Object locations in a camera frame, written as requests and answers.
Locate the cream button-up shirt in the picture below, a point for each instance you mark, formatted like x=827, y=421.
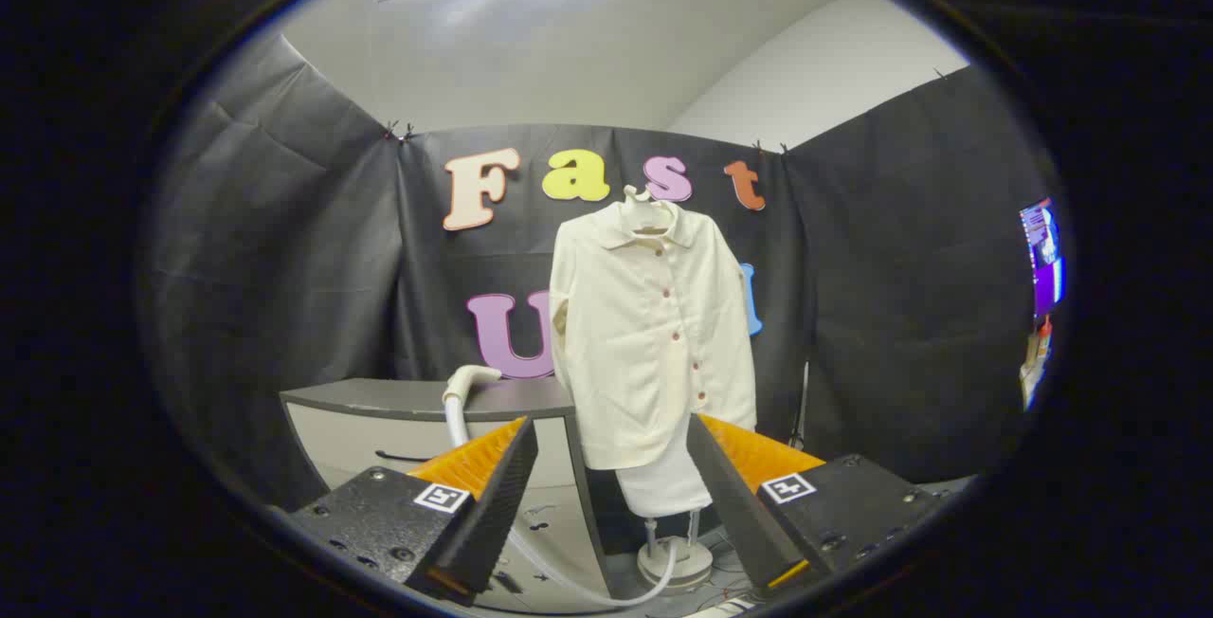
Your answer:
x=644, y=362

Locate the white mannequin torso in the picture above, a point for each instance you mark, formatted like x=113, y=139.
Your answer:
x=665, y=490

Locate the white round stand base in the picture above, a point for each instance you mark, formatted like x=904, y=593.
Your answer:
x=684, y=561

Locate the white clothes hanger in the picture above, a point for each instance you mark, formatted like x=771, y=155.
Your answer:
x=633, y=193

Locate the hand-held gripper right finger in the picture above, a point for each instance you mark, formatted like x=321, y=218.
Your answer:
x=739, y=504

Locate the bright display screen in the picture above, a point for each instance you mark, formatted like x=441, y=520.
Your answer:
x=1042, y=258

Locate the grey cabinet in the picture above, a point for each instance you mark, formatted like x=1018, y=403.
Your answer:
x=379, y=438

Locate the white garment steamer head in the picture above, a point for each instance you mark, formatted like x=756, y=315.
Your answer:
x=466, y=379

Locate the black backdrop cloth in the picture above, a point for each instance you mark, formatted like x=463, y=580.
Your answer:
x=284, y=267

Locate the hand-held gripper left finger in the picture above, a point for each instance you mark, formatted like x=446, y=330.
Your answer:
x=495, y=504

